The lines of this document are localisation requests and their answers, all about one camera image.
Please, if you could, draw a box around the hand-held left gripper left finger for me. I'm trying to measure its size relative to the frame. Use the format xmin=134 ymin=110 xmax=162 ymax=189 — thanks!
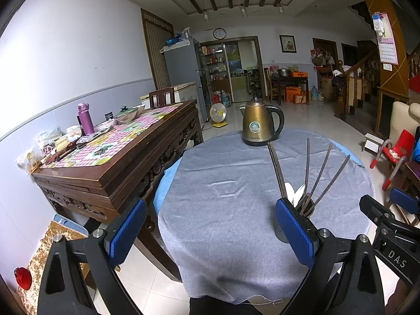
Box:
xmin=38 ymin=198 xmax=148 ymax=315

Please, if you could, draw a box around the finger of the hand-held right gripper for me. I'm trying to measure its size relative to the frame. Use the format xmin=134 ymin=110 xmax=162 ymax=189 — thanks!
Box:
xmin=390 ymin=188 xmax=420 ymax=216
xmin=359 ymin=195 xmax=397 ymax=228

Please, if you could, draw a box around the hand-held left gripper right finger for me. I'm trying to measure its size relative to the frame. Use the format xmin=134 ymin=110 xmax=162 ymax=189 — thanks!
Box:
xmin=275 ymin=198 xmax=385 ymax=315

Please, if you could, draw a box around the bunch of grey chopsticks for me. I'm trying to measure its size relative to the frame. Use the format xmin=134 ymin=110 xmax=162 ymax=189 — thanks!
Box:
xmin=267 ymin=137 xmax=351 ymax=215

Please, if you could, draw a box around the wooden side table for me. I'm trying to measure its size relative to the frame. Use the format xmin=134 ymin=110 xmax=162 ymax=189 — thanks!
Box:
xmin=390 ymin=161 xmax=420 ymax=227

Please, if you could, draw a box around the red plastic chair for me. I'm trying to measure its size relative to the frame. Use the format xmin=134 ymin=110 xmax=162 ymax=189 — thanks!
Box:
xmin=370 ymin=129 xmax=416 ymax=191

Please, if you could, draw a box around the carved wooden sideboard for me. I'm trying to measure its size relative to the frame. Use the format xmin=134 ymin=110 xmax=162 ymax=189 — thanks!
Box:
xmin=31 ymin=99 xmax=204 ymax=283

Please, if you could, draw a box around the grey tablecloth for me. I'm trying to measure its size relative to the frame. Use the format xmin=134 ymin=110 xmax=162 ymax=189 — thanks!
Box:
xmin=157 ymin=128 xmax=376 ymax=304

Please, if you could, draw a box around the small white stool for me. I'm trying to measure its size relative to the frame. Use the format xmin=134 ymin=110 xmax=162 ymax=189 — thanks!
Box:
xmin=363 ymin=133 xmax=386 ymax=154

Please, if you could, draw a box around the beige armchair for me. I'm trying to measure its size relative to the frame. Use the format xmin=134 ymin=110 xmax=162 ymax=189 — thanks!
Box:
xmin=389 ymin=101 xmax=420 ymax=171

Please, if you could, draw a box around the gold patterned mat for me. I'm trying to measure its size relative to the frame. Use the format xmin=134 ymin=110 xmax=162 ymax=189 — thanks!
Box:
xmin=25 ymin=219 xmax=93 ymax=315

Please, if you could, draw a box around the pink checkered table cover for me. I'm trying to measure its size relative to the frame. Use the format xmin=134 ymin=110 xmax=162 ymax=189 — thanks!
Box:
xmin=41 ymin=103 xmax=184 ymax=169

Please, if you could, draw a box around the dark clothing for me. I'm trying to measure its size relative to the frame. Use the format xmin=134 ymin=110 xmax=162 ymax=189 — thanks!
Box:
xmin=189 ymin=297 xmax=286 ymax=315

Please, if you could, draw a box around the green lidded bowl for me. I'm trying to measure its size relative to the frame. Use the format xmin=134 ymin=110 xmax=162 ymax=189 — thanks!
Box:
xmin=114 ymin=106 xmax=139 ymax=125

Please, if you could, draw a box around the purple thermos bottle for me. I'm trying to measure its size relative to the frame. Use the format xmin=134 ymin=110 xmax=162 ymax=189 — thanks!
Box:
xmin=77 ymin=103 xmax=95 ymax=136

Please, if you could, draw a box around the pile of snack bags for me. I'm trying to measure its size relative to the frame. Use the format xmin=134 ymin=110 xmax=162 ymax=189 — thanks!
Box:
xmin=16 ymin=125 xmax=82 ymax=171

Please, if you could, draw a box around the gold electric kettle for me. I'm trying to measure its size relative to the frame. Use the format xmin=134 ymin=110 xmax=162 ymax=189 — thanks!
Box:
xmin=239 ymin=96 xmax=285 ymax=147

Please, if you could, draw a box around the red ornament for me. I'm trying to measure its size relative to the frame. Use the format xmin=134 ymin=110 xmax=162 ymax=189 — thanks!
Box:
xmin=14 ymin=267 xmax=33 ymax=291

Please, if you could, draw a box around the wooden stair railing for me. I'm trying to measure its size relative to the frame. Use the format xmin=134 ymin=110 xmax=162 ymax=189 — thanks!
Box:
xmin=334 ymin=49 xmax=382 ymax=119

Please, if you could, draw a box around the wooden chair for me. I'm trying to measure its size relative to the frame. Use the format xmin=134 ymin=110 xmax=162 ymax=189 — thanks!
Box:
xmin=149 ymin=87 xmax=176 ymax=109

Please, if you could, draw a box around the orange cardboard box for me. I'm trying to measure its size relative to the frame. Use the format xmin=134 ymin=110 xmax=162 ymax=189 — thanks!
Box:
xmin=285 ymin=86 xmax=308 ymax=105

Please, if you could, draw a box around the round fan heater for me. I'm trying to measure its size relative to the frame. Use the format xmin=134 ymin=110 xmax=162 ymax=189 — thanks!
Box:
xmin=210 ymin=102 xmax=229 ymax=128

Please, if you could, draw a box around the white chest freezer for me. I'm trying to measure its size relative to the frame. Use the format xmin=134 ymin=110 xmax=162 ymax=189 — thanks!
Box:
xmin=140 ymin=82 xmax=198 ymax=106

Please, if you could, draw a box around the dark wooden dining table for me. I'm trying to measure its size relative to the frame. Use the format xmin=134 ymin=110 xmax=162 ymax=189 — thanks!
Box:
xmin=264 ymin=67 xmax=310 ymax=106

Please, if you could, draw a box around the grey refrigerator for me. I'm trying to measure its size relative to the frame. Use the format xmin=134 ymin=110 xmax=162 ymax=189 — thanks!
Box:
xmin=163 ymin=37 xmax=211 ymax=123

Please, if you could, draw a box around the shelf with bottles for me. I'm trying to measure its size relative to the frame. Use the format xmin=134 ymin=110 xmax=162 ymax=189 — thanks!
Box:
xmin=200 ymin=41 xmax=231 ymax=96

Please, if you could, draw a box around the brown curtain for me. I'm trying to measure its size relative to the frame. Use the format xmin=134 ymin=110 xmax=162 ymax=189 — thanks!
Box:
xmin=141 ymin=8 xmax=175 ymax=90

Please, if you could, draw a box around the framed picture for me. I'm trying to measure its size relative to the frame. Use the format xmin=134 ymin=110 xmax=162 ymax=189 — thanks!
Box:
xmin=280 ymin=35 xmax=298 ymax=54

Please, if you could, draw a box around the pink wall calendar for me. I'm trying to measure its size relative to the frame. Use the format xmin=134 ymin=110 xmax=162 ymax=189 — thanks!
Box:
xmin=372 ymin=12 xmax=400 ymax=66

